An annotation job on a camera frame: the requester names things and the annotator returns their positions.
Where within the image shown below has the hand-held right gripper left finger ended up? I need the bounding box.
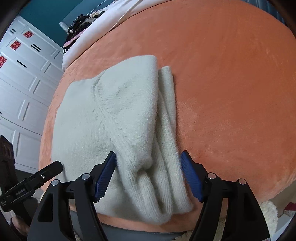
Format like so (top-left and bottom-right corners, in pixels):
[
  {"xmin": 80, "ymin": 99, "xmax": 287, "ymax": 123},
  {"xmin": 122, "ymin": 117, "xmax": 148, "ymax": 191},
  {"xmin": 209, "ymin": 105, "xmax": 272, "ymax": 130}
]
[{"xmin": 27, "ymin": 151, "xmax": 116, "ymax": 241}]

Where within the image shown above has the cream knitted cardigan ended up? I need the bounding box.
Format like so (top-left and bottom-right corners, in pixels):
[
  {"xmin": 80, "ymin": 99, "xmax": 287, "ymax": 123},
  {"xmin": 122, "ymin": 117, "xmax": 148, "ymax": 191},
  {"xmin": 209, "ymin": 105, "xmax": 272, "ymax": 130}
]
[{"xmin": 52, "ymin": 55, "xmax": 193, "ymax": 224}]

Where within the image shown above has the dark brown wooden object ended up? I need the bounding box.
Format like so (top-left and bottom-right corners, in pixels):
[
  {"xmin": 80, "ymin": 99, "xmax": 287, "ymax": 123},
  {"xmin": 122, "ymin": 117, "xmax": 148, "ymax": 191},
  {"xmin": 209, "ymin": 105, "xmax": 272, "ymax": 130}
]
[{"xmin": 0, "ymin": 136, "xmax": 15, "ymax": 167}]

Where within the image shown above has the blue padded headboard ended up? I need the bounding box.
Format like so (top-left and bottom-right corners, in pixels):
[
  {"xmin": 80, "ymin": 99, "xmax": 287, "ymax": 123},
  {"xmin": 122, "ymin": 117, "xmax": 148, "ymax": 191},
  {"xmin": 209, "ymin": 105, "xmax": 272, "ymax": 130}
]
[{"xmin": 60, "ymin": 21, "xmax": 71, "ymax": 34}]

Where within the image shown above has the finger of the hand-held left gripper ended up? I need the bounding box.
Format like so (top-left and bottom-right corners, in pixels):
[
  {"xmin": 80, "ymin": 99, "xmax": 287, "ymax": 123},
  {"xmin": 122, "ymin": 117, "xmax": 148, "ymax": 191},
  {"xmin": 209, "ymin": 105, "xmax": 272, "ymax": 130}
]
[{"xmin": 23, "ymin": 161, "xmax": 63, "ymax": 189}]

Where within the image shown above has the orange plush blanket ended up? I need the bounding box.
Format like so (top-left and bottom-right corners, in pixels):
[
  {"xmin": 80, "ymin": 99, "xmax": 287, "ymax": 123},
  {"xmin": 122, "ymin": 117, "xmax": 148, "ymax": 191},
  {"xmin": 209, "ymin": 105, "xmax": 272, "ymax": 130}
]
[{"xmin": 38, "ymin": 0, "xmax": 296, "ymax": 232}]

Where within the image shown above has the grey leather bed frame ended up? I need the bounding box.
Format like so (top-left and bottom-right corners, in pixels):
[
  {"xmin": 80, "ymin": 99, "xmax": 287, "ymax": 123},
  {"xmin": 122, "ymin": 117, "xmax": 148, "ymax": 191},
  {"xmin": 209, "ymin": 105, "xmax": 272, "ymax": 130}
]
[{"xmin": 69, "ymin": 209, "xmax": 192, "ymax": 241}]

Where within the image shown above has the pile of dark clothes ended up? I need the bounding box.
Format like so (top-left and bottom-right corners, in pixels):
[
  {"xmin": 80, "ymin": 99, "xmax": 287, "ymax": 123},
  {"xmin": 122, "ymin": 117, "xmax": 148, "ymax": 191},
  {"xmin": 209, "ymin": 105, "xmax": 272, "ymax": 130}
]
[{"xmin": 63, "ymin": 13, "xmax": 107, "ymax": 50}]

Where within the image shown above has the white panelled wardrobe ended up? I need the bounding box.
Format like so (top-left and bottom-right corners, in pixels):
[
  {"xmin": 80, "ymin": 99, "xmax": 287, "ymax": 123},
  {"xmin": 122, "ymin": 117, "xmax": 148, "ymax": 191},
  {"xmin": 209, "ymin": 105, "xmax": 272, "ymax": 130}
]
[{"xmin": 0, "ymin": 16, "xmax": 65, "ymax": 174}]

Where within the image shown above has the printed cardboard box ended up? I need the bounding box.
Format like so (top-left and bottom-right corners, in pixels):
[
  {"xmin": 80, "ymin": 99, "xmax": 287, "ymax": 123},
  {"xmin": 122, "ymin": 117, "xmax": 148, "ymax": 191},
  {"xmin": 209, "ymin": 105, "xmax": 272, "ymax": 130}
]
[{"xmin": 281, "ymin": 202, "xmax": 296, "ymax": 218}]

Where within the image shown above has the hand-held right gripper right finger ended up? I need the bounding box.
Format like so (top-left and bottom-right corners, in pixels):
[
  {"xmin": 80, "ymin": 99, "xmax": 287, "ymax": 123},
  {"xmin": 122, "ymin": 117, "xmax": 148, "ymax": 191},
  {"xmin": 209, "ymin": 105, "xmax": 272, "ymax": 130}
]
[{"xmin": 180, "ymin": 151, "xmax": 272, "ymax": 241}]

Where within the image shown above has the blue grey curtain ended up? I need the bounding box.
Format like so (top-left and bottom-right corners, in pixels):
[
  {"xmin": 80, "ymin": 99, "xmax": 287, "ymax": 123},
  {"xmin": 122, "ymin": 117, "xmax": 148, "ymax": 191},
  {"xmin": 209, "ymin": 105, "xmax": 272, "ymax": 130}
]
[{"xmin": 270, "ymin": 0, "xmax": 296, "ymax": 37}]

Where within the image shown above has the cream fluffy rug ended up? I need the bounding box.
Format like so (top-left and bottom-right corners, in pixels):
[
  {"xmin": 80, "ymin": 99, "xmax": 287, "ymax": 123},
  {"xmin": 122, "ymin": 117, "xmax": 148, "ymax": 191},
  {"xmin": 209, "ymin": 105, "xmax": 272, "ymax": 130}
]
[{"xmin": 173, "ymin": 200, "xmax": 279, "ymax": 241}]

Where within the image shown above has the white duvet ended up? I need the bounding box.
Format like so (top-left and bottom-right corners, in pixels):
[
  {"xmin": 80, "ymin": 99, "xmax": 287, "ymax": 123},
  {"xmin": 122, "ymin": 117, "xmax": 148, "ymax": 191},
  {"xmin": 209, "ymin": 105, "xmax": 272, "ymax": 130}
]
[{"xmin": 62, "ymin": 0, "xmax": 167, "ymax": 70}]

